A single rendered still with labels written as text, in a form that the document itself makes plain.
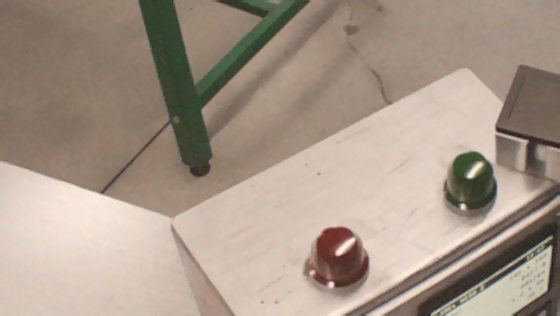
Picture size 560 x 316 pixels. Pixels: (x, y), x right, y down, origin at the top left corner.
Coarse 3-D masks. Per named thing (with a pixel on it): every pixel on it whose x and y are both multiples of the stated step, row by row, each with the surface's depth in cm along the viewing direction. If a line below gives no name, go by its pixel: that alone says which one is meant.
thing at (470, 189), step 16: (464, 160) 50; (480, 160) 50; (448, 176) 51; (464, 176) 50; (480, 176) 50; (448, 192) 51; (464, 192) 50; (480, 192) 50; (496, 192) 51; (448, 208) 52; (464, 208) 51; (480, 208) 51
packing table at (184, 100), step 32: (160, 0) 219; (224, 0) 267; (256, 0) 262; (288, 0) 261; (160, 32) 223; (256, 32) 255; (160, 64) 232; (224, 64) 249; (192, 96) 240; (192, 128) 244; (192, 160) 251
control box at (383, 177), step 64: (384, 128) 55; (448, 128) 55; (256, 192) 54; (320, 192) 53; (384, 192) 53; (512, 192) 52; (192, 256) 52; (256, 256) 51; (384, 256) 50; (448, 256) 50
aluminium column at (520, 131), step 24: (528, 72) 53; (528, 96) 52; (552, 96) 52; (504, 120) 51; (528, 120) 51; (552, 120) 51; (504, 144) 52; (528, 144) 52; (552, 144) 50; (552, 168) 51
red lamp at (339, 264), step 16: (320, 240) 49; (336, 240) 49; (352, 240) 49; (320, 256) 49; (336, 256) 48; (352, 256) 48; (368, 256) 50; (320, 272) 49; (336, 272) 49; (352, 272) 49; (368, 272) 50; (320, 288) 50; (336, 288) 49; (352, 288) 49
